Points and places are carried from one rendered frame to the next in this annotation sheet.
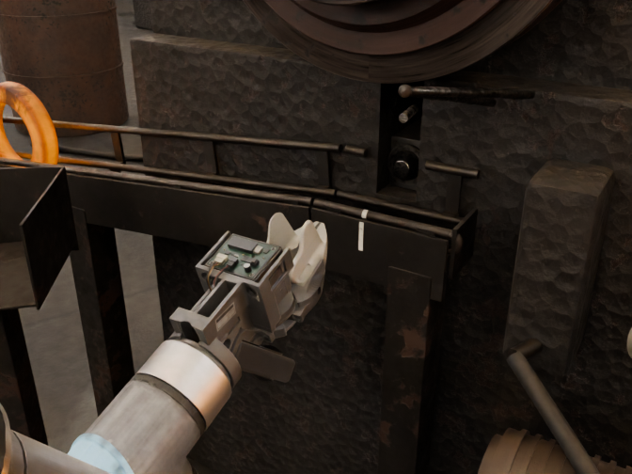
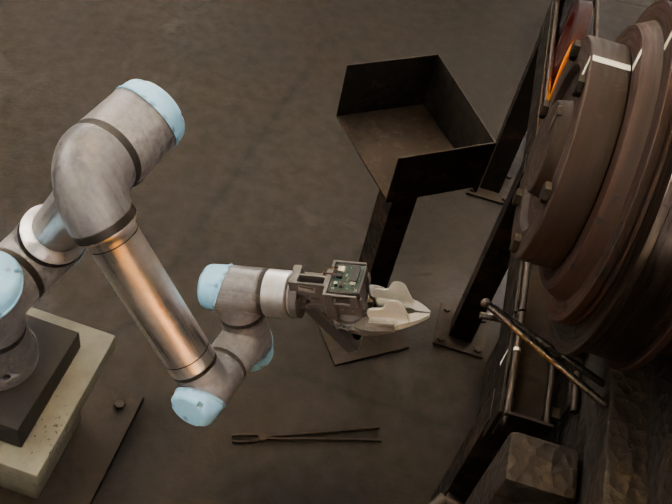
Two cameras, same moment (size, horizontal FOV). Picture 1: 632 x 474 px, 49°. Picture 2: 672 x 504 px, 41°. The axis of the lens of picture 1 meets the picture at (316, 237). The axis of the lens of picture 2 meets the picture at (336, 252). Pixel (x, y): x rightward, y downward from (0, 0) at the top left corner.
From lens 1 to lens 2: 1.03 m
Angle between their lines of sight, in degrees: 53
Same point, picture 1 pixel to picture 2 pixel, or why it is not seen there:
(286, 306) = (347, 319)
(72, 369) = not seen: hidden behind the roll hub
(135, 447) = (228, 287)
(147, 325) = not seen: hidden behind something
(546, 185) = (511, 443)
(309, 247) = (391, 313)
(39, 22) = not seen: outside the picture
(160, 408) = (248, 287)
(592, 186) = (518, 473)
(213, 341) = (293, 291)
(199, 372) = (274, 294)
